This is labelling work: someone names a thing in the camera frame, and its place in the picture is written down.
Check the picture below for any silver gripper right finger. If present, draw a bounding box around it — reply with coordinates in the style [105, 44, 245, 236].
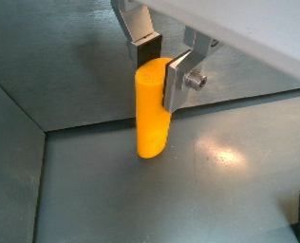
[162, 27, 224, 113]

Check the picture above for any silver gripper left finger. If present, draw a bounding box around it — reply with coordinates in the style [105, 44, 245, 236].
[111, 0, 162, 67]

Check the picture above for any orange oval peg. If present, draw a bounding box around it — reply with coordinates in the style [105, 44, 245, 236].
[135, 58, 171, 159]

